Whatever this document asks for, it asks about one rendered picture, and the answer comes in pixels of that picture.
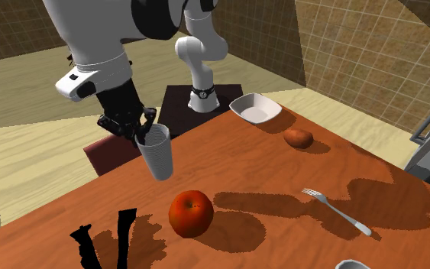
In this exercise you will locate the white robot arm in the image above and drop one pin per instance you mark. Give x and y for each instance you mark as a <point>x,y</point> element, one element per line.
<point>91,33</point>

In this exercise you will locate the dark red chair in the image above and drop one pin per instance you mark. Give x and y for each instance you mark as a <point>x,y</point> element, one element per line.
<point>112,156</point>

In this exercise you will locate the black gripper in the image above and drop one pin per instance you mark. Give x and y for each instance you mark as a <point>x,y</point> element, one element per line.
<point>119,102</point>

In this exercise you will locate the dark robot stand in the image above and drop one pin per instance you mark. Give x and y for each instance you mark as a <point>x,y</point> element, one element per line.
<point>175,111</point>

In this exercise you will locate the brown potato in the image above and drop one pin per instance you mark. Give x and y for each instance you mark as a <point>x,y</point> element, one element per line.
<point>298,138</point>

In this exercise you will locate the black forked object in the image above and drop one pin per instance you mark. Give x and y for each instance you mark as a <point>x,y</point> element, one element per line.
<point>126,234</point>

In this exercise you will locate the silver fork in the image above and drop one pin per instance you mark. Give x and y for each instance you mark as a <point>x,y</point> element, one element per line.
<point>339,212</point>

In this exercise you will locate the white square bowl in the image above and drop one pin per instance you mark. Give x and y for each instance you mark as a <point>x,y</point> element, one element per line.
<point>255,110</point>

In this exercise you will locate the white ribbed cup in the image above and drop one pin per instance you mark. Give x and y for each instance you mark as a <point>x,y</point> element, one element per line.
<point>158,156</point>

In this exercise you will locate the red apple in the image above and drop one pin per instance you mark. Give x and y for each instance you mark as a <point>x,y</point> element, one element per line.
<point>191,214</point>

